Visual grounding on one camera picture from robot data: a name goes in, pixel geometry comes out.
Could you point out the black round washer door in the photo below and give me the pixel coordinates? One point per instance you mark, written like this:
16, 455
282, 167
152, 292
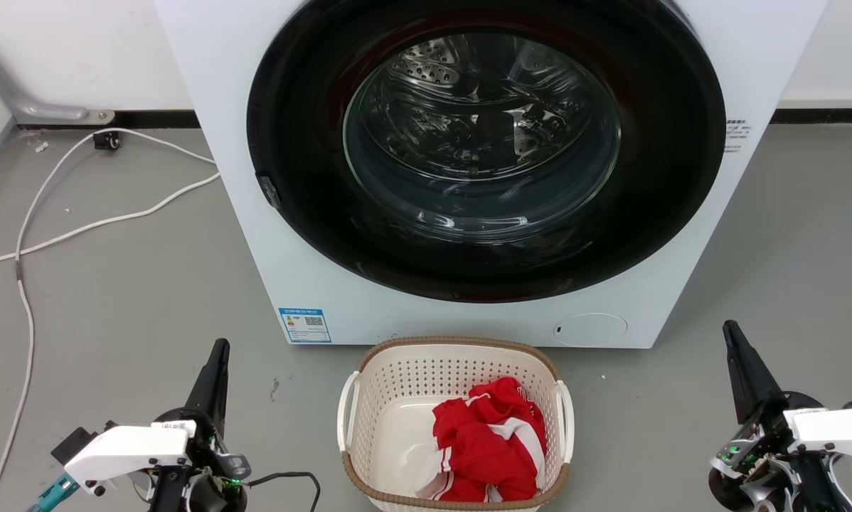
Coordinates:
312, 206

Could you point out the grey drain pipe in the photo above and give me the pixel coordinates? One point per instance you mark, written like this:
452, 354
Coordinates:
13, 96

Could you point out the small black floor plug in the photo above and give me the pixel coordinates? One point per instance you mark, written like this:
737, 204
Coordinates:
106, 140

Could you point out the teal connector plug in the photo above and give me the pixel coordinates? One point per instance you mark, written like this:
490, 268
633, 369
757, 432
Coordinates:
52, 492

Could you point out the blue energy label sticker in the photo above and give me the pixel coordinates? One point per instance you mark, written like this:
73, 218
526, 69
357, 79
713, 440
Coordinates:
305, 325

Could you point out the red and white garment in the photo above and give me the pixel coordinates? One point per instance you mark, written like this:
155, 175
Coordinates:
486, 444

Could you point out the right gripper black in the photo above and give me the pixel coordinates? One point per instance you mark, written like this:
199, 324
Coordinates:
760, 455

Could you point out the white front-load washing machine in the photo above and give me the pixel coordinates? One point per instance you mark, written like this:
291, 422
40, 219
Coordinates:
212, 85

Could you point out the round white filter cover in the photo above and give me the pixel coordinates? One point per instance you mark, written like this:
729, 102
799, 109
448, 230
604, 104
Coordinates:
591, 330

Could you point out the white right wrist cover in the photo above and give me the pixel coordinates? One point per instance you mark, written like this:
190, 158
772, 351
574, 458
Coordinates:
835, 427

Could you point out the cream perforated laundry basket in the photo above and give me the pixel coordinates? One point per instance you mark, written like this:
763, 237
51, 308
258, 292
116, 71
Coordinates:
397, 387

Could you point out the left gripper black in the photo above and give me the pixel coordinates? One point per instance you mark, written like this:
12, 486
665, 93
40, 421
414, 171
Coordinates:
216, 455

